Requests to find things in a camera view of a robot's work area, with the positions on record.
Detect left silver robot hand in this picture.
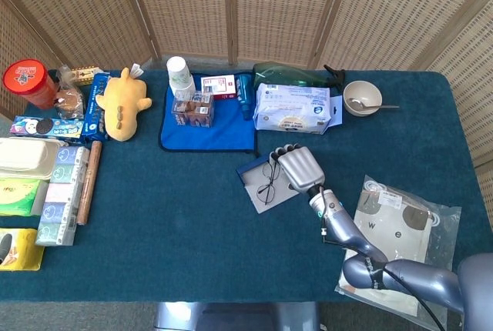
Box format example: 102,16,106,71
0,232,15,266

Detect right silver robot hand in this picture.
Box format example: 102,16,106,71
269,144,326,196

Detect black eyeglasses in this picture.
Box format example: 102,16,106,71
256,161,284,206

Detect grey blue glasses pouch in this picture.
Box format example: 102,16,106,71
236,153,309,215

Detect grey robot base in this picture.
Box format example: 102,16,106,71
153,302,320,331

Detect yellow snack bag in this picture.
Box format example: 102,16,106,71
0,227,45,272

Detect green tissue pack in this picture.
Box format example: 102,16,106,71
0,177,49,217

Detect white wet wipes pack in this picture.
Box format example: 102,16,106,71
252,82,332,135

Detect pastel tissue packet bundle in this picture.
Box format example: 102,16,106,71
35,145,91,247

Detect metal spoon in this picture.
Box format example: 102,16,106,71
347,97,401,111

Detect white clamshell food container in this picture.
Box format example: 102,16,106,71
0,137,62,181

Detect small blue bottle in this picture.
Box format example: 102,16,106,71
236,74,253,121

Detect green spray bottle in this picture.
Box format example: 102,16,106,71
252,61,347,89

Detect blue cloth mat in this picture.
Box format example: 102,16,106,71
159,72,263,161

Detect beige bowl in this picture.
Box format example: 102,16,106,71
343,80,383,118

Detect wooden rolling pin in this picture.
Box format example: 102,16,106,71
75,141,103,226

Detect bagged white cloth package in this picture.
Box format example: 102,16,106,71
334,175,462,319

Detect red and white box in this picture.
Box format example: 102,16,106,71
200,74,239,101

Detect small brown box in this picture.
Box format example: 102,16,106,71
170,90,215,129

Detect Oreo cookie box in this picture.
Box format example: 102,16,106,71
9,115,86,143

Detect teal table cloth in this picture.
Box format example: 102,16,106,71
0,69,493,303

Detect stack of paper cups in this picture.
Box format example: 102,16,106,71
166,55,196,97

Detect bagged brown bread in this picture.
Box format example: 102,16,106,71
53,67,86,120

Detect blue cookie box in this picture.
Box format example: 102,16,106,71
82,72,112,143

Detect woven wooden folding screen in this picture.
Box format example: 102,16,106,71
0,0,493,169

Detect red lidded canister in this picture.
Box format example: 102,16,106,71
2,59,59,111

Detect yellow plush toy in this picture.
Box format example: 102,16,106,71
95,63,153,142

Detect small tan printed box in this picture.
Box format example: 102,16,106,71
69,65,103,86

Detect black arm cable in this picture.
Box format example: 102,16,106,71
318,192,450,331

